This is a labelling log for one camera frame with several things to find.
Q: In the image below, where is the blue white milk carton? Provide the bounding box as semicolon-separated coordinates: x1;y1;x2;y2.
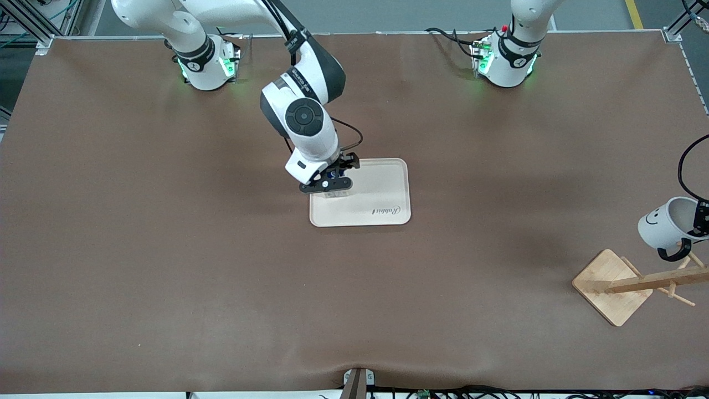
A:
323;173;351;200

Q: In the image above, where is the white smiley mug black handle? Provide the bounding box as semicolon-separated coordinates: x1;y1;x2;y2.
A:
638;197;703;263

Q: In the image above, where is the cream tray with Rabbit print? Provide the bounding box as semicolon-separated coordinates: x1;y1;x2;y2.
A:
309;158;412;228

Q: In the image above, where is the wooden mug tree rack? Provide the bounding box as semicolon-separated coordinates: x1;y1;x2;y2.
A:
572;249;709;328

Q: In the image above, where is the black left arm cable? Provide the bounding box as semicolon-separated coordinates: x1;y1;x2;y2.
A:
678;133;709;201

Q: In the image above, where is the black base cable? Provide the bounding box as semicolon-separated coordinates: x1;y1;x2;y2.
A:
219;30;254;53
425;27;484;56

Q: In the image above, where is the aluminium frame post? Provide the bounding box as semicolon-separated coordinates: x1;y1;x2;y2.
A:
0;0;54;56
662;0;709;44

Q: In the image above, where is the black hanging cable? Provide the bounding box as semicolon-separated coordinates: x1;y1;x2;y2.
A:
681;0;709;33

